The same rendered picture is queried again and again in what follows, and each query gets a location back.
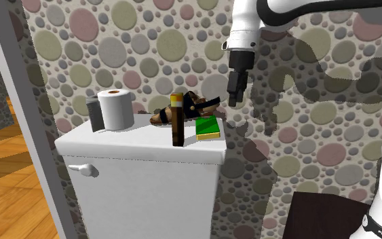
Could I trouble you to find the grey upright block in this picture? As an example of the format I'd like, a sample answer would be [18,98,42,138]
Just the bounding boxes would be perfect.
[85,95,106,133]

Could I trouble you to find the white toilet paper roll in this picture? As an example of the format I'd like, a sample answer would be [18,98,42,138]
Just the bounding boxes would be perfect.
[96,88,135,131]

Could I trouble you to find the green sponge with yellow base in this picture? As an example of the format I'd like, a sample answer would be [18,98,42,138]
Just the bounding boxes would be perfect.
[195,114,221,141]

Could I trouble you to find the white door frame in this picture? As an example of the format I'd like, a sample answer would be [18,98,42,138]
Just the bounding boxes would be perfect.
[0,0,79,239]

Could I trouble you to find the brown sandal with black straps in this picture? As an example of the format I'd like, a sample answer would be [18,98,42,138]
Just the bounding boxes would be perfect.
[149,90,222,126]

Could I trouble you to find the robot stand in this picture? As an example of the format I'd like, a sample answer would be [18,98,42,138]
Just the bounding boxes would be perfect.
[281,191,373,239]

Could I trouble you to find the brown stick with yellow top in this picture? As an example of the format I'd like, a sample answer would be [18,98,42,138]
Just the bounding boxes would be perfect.
[170,92,185,147]

